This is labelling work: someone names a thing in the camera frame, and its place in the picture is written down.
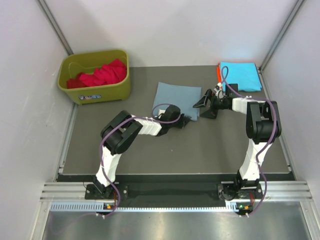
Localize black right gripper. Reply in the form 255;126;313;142
193;89;227;119

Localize grey-blue t-shirt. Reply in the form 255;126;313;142
152;82;202;122

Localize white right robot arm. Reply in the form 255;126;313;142
193;83;282;198

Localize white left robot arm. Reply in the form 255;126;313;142
93;104;192;199

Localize folded orange t-shirt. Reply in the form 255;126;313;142
216;64;222;83

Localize folded cyan t-shirt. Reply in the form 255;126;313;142
219;61;262;92

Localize red t-shirt in bin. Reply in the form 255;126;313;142
66;58;127;89

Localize olive green plastic bin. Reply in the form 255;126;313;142
57;49;131;105

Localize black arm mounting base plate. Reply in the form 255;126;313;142
84;181;263;201

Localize aluminium front frame rail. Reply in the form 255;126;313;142
40;181;313;202

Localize aluminium right corner post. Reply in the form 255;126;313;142
258;0;306;73

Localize aluminium corner post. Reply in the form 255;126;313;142
36;0;74;56
258;0;306;73

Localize slotted grey cable duct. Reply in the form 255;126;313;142
50;201;253;213

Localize aluminium left corner post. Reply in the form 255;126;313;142
36;0;74;56

